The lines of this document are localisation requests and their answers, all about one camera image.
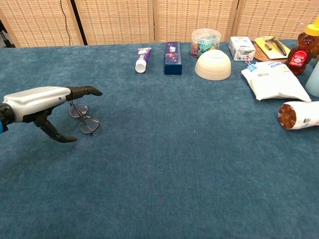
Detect blue carpet table cover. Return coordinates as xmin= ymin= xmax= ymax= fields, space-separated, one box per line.
xmin=0 ymin=39 xmax=319 ymax=239

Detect blue binder clip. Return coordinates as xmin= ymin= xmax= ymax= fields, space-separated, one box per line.
xmin=245 ymin=59 xmax=259 ymax=73

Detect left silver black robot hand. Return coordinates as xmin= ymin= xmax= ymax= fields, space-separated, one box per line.
xmin=1 ymin=86 xmax=103 ymax=143

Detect yellow razor blister pack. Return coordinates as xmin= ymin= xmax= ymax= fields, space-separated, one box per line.
xmin=253 ymin=35 xmax=292 ymax=60

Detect black tripod stand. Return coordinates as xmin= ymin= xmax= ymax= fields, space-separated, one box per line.
xmin=69 ymin=0 xmax=88 ymax=46

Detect white plastic bag of powder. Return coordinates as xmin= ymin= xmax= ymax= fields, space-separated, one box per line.
xmin=241 ymin=61 xmax=312 ymax=103

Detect bear-shaped honey bottle yellow cap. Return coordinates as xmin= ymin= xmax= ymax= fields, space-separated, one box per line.
xmin=286 ymin=23 xmax=319 ymax=76

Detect light blue cup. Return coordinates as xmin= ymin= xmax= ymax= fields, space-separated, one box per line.
xmin=304 ymin=57 xmax=319 ymax=98

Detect black hanging cable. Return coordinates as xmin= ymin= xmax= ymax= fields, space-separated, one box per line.
xmin=59 ymin=0 xmax=71 ymax=47

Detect brown drink bottle white label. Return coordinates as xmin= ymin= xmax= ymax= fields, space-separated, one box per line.
xmin=278 ymin=101 xmax=319 ymax=130

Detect purple white toothpaste tube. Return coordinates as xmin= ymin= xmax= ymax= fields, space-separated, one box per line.
xmin=135 ymin=47 xmax=153 ymax=74

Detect dark blue toothpaste box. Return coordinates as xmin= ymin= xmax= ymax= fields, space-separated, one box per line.
xmin=164 ymin=41 xmax=183 ymax=75

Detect thin-framed eyeglasses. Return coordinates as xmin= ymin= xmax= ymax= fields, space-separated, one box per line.
xmin=68 ymin=101 xmax=101 ymax=135

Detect bamboo folding screen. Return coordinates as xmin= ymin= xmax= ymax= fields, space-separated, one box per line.
xmin=0 ymin=0 xmax=319 ymax=48

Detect clear jar of coloured clips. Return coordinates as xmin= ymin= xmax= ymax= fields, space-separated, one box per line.
xmin=191 ymin=28 xmax=222 ymax=58

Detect small white cardboard box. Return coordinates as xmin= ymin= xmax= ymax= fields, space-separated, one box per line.
xmin=228 ymin=36 xmax=257 ymax=61

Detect beige upturned bowl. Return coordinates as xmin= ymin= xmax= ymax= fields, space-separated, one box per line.
xmin=194 ymin=49 xmax=232 ymax=81

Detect black metal stand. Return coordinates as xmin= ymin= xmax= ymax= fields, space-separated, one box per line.
xmin=0 ymin=20 xmax=15 ymax=48

